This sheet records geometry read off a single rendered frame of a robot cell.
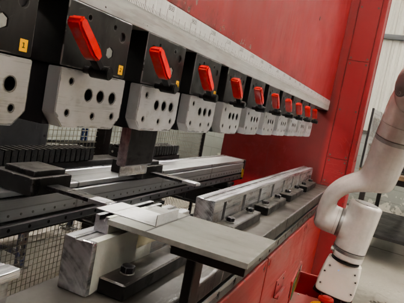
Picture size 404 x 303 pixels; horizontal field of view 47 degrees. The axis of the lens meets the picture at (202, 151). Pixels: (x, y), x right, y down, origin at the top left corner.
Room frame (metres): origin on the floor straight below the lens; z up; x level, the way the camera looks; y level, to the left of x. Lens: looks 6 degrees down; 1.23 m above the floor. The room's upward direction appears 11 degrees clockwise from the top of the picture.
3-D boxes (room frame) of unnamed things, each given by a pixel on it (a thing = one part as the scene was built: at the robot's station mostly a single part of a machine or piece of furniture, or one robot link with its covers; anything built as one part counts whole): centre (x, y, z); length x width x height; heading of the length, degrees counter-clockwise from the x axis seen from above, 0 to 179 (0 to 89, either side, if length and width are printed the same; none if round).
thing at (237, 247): (0.82, -0.01, 1.00); 0.26 x 0.18 x 0.01; 68
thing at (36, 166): (0.94, 0.28, 1.01); 0.26 x 0.12 x 0.05; 68
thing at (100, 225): (0.90, 0.12, 0.99); 0.20 x 0.03 x 0.03; 158
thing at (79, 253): (0.93, 0.10, 0.92); 0.39 x 0.06 x 0.10; 158
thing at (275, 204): (1.79, -0.31, 0.89); 0.30 x 0.05 x 0.03; 158
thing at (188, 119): (1.04, 0.06, 1.25); 0.15 x 0.09 x 0.17; 158
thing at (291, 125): (1.97, -0.32, 1.25); 0.15 x 0.09 x 0.17; 158
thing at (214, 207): (2.05, -0.35, 0.92); 1.67 x 0.06 x 0.10; 158
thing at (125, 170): (0.88, 0.12, 1.12); 0.10 x 0.02 x 0.10; 158
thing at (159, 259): (0.90, 0.05, 0.89); 0.30 x 0.05 x 0.03; 158
